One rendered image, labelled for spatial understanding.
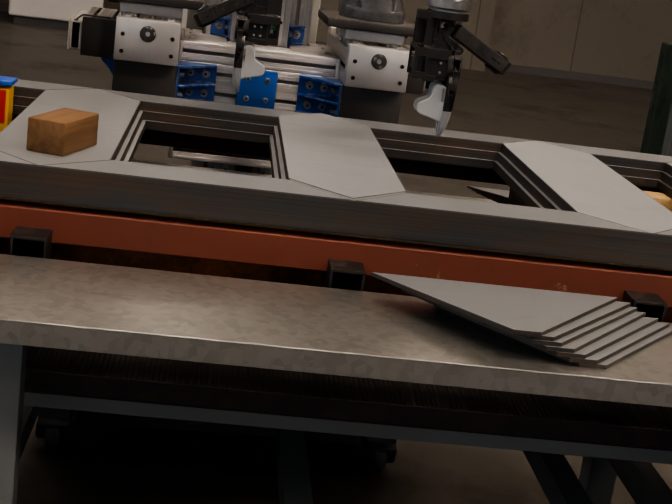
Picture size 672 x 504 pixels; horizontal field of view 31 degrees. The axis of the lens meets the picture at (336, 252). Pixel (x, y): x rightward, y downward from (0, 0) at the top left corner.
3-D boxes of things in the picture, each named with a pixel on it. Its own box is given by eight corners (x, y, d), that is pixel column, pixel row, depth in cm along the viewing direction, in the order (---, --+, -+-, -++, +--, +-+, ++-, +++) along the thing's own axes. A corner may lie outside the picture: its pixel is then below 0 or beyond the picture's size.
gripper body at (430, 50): (405, 75, 212) (415, 5, 209) (454, 81, 213) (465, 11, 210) (411, 81, 205) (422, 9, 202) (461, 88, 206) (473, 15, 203)
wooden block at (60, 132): (63, 157, 178) (65, 123, 176) (25, 150, 179) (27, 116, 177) (97, 145, 189) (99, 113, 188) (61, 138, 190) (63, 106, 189)
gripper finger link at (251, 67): (262, 97, 229) (267, 47, 227) (230, 93, 229) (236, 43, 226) (261, 94, 232) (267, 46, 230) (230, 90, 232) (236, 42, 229)
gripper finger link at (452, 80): (438, 107, 210) (446, 57, 208) (448, 109, 211) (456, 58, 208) (442, 112, 206) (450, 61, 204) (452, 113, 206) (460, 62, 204)
